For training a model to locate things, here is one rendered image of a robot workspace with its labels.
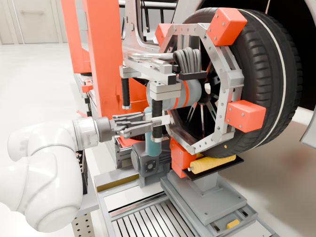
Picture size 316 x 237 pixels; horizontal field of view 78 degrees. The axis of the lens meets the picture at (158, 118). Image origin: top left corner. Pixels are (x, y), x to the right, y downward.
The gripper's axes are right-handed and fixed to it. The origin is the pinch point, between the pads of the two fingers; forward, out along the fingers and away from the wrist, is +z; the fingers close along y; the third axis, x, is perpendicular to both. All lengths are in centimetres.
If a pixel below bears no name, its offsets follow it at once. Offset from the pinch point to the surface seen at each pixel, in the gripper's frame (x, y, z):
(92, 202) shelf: -37.9, -11.0, -24.5
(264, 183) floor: -82, -15, 101
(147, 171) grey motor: -55, -38, 12
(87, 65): -21, -252, 12
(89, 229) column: -74, -29, -28
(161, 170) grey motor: -73, -54, 30
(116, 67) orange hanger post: 7, -59, 3
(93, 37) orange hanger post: 23, -59, -8
